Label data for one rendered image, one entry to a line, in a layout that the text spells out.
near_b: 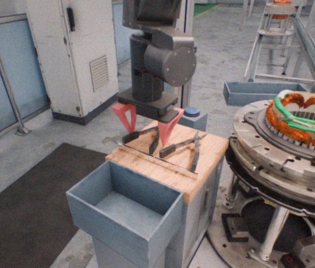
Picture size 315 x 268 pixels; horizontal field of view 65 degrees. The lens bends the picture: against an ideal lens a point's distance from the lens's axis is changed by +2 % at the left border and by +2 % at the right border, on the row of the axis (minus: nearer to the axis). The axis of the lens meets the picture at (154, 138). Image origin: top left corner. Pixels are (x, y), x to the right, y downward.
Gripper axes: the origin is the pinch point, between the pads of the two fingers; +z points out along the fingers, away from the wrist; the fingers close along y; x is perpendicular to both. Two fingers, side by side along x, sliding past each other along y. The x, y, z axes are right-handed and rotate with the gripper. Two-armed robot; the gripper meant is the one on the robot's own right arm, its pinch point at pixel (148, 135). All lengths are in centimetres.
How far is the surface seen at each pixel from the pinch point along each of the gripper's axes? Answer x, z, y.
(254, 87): 51, 5, 11
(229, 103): 37.6, 6.2, 6.8
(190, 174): -4.7, 1.3, 12.2
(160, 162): -4.5, 1.4, 5.8
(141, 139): 1.3, 2.6, -2.5
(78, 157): 77, 111, -125
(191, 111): 23.6, 4.8, -0.3
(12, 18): 105, 9, -213
